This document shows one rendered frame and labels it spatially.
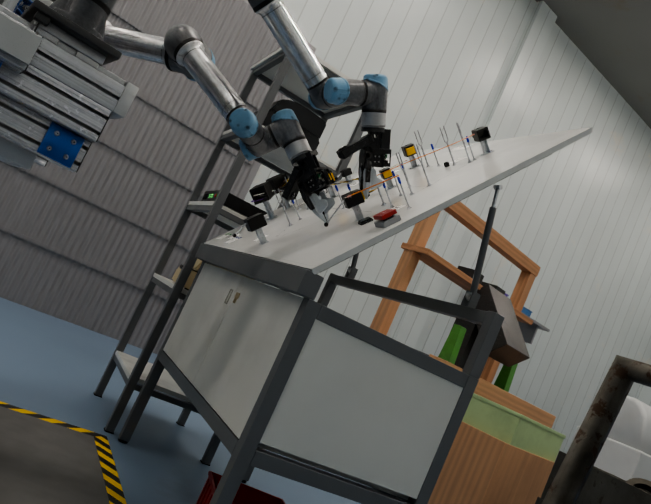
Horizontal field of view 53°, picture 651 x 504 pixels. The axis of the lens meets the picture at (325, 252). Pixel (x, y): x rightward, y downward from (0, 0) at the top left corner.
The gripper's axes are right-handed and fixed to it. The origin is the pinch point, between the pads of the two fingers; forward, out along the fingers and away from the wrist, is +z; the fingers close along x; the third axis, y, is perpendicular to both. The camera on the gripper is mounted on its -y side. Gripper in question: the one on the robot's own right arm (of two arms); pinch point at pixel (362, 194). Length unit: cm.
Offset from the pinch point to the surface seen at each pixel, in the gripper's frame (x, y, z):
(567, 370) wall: 554, 443, 267
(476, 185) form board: -19.0, 28.1, -4.8
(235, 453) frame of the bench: -39, -39, 63
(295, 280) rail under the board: -28.9, -24.4, 20.8
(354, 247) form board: -28.8, -9.1, 12.0
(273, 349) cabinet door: -28, -29, 40
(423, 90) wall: 457, 180, -75
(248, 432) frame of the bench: -39, -36, 57
